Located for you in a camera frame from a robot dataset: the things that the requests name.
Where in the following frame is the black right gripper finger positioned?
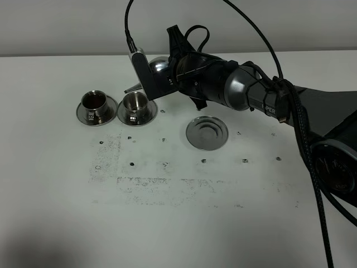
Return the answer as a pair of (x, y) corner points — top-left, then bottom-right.
(167, 25), (200, 60)

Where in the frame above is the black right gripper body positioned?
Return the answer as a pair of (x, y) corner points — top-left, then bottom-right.
(169, 51), (231, 110)

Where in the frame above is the stainless steel teapot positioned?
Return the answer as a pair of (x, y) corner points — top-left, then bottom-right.
(124, 56), (169, 94)

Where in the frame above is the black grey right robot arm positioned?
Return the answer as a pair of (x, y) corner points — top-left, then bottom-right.
(167, 26), (356, 223)

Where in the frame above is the steel teapot saucer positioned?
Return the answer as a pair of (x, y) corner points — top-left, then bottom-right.
(186, 116), (229, 151)

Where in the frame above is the right steel saucer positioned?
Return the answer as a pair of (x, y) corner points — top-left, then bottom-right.
(117, 100), (158, 126)

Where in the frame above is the right steel teacup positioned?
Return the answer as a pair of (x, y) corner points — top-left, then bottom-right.
(122, 92), (148, 125)

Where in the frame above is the steel teacup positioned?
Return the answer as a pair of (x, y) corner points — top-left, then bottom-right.
(122, 92), (148, 125)
(81, 90), (108, 121)

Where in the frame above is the left steel saucer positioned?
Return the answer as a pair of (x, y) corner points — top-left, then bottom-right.
(76, 96), (118, 126)

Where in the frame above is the left steel teacup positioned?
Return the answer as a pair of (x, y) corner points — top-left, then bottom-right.
(81, 90), (108, 121)

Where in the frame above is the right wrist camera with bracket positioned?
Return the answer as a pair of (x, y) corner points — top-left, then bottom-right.
(128, 47), (179, 101)

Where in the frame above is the black braided cable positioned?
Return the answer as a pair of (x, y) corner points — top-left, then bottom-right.
(124, 0), (357, 268)

